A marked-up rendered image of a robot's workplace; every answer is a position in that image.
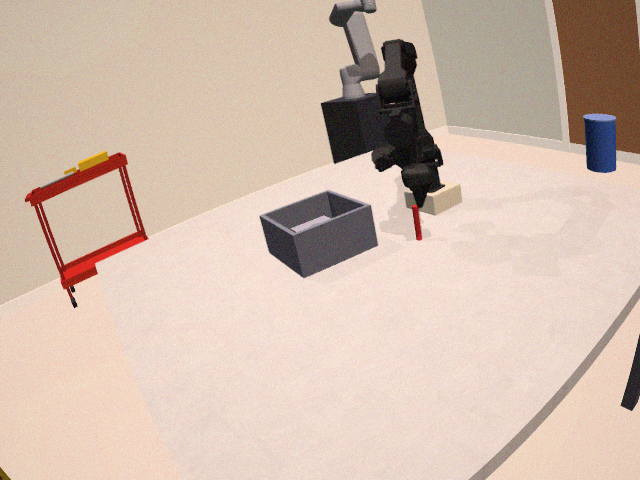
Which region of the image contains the red peg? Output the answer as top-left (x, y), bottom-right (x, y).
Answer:
top-left (412, 205), bottom-right (422, 241)

